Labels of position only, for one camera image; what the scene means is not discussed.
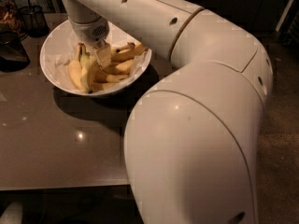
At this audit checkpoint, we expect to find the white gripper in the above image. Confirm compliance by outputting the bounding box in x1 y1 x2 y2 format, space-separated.
70 17 111 68

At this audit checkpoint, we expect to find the large front yellow banana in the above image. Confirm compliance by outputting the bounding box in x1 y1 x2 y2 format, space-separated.
80 56 97 93

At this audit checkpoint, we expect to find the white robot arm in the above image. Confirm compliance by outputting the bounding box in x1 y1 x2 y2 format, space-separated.
63 0 273 224

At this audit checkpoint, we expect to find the greenish banana behind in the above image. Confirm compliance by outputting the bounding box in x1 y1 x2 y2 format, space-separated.
80 43 90 67

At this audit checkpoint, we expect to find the top right yellow banana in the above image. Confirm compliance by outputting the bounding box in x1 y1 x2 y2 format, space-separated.
111 42 147 63

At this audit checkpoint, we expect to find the middle yellow banana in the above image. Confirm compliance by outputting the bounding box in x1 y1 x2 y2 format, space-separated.
104 59 134 75

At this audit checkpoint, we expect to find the lower yellow banana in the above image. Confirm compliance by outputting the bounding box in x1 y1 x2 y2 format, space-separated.
94 70 128 83

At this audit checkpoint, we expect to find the left yellow banana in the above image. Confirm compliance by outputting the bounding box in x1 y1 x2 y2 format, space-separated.
68 44 82 90

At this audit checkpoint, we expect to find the bottom yellow banana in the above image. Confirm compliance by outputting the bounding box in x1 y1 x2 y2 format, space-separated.
92 82 116 92

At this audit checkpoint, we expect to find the white paper bowl liner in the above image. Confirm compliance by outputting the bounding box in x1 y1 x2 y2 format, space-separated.
44 23 148 91

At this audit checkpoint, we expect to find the white bowl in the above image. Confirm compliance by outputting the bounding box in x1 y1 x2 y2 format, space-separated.
39 18 153 97

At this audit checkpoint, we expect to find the black mesh cup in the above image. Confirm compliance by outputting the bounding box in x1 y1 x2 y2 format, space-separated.
19 6 50 37

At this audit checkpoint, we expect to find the black pot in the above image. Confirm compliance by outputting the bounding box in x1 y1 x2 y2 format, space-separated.
0 31 30 72

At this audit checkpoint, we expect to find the dark glass jar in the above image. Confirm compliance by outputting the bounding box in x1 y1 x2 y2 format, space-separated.
0 0 27 39

